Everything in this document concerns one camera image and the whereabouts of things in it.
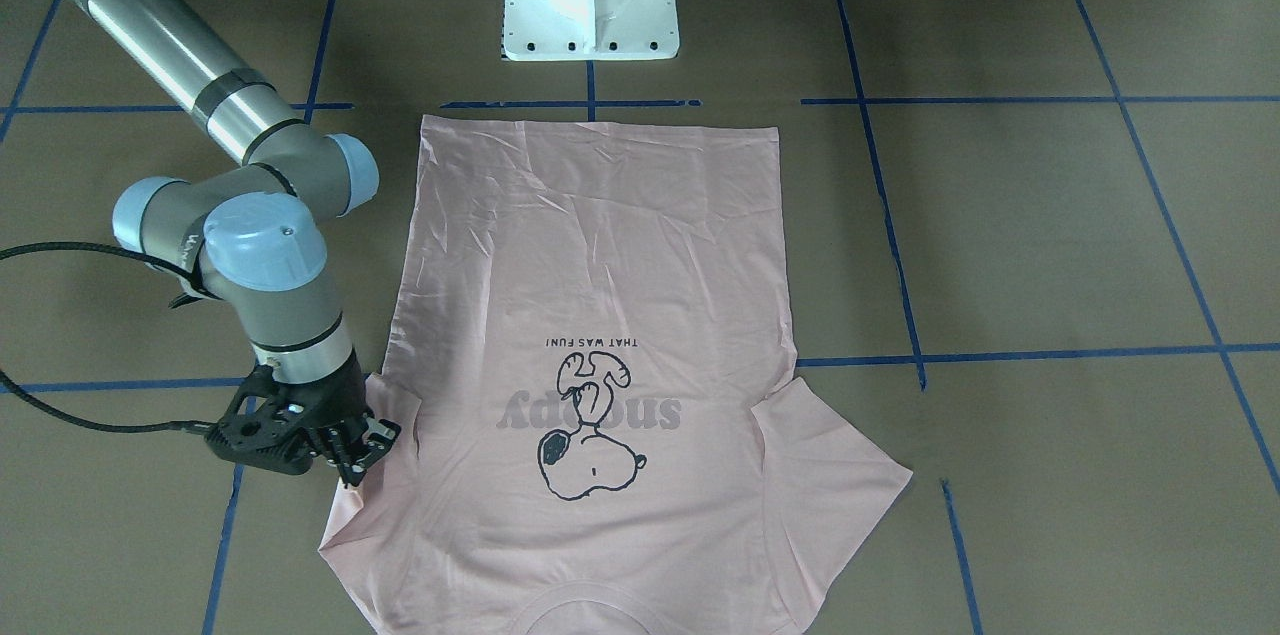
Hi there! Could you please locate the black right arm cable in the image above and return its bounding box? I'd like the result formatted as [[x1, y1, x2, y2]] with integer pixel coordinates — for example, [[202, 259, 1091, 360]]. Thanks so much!
[[0, 242, 223, 435]]

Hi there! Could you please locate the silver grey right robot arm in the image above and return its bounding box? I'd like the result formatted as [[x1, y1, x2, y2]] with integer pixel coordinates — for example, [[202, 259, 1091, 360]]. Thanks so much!
[[60, 0, 401, 488]]

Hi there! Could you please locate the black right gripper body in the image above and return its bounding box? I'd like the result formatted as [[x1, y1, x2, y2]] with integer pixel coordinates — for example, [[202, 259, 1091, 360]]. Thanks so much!
[[268, 355, 369, 451]]

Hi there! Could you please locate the pink Snoopy t-shirt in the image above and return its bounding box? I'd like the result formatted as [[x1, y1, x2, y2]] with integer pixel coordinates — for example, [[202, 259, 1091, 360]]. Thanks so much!
[[319, 117, 911, 634]]

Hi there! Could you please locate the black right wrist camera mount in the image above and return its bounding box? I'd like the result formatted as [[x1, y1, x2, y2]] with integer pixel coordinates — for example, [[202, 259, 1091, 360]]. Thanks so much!
[[204, 364, 326, 475]]

